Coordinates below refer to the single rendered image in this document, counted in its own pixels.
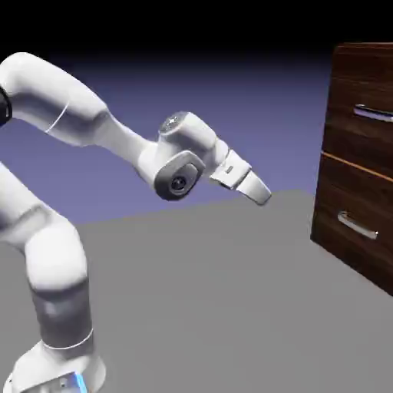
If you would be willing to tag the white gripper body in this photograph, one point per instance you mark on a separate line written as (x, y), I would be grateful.
(254, 185)

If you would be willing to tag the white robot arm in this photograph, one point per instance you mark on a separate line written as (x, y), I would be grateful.
(73, 110)

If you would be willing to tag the dark wood drawer front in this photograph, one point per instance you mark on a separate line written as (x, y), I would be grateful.
(347, 135)
(337, 196)

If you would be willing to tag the dark wood cabinet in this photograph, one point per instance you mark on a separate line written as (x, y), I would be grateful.
(353, 76)

